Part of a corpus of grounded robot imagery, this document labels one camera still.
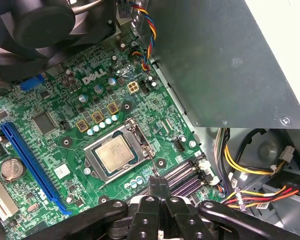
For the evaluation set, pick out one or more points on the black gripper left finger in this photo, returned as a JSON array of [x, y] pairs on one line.
[[145, 220]]

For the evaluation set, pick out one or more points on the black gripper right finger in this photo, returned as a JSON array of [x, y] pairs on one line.
[[187, 222]]

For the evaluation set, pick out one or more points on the silver topped CPU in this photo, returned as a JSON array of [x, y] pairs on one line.
[[115, 155]]

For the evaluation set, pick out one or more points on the metal socket cover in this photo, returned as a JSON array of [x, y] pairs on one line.
[[105, 140]]

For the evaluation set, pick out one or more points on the CPU socket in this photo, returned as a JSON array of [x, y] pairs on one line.
[[91, 163]]

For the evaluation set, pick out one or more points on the black RAM slot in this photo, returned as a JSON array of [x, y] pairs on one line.
[[187, 180], [182, 167], [185, 172], [190, 187]]

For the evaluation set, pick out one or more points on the black PC case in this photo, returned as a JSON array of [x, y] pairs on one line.
[[265, 150]]

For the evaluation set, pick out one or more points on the green motherboard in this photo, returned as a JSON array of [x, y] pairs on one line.
[[150, 107]]

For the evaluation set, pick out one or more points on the blue expansion slot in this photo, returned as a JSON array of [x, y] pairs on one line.
[[27, 160]]

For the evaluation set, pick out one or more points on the white four pin socket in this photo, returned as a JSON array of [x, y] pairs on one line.
[[133, 88]]

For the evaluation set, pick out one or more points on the round coin battery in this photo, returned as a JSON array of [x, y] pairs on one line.
[[12, 170]]

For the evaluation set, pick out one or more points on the white expansion slot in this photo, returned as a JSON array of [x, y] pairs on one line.
[[2, 197]]

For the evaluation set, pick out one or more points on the grey power supply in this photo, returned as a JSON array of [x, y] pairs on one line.
[[215, 62]]

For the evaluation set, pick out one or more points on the blue VGA port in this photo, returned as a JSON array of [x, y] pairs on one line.
[[31, 83]]

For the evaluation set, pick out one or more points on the black case fan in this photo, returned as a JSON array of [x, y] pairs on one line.
[[40, 25]]

